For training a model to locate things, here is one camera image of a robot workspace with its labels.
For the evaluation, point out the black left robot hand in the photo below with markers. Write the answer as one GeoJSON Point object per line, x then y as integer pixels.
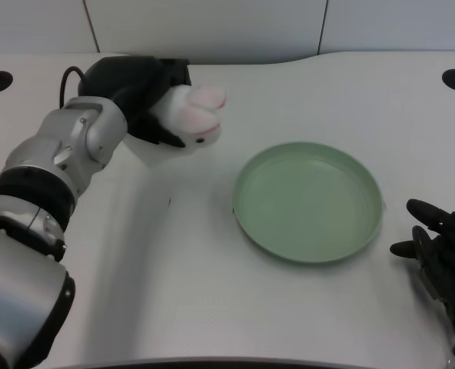
{"type": "Point", "coordinates": [139, 96]}

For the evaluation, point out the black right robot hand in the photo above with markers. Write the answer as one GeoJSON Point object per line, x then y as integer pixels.
{"type": "Point", "coordinates": [442, 253]}

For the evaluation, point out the white plush rabbit doll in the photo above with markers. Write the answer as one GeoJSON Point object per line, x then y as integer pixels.
{"type": "Point", "coordinates": [193, 115]}

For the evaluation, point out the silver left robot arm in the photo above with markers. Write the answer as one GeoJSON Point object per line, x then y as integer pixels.
{"type": "Point", "coordinates": [39, 215]}

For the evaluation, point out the green round plate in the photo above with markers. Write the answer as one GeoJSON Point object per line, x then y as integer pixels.
{"type": "Point", "coordinates": [307, 203]}

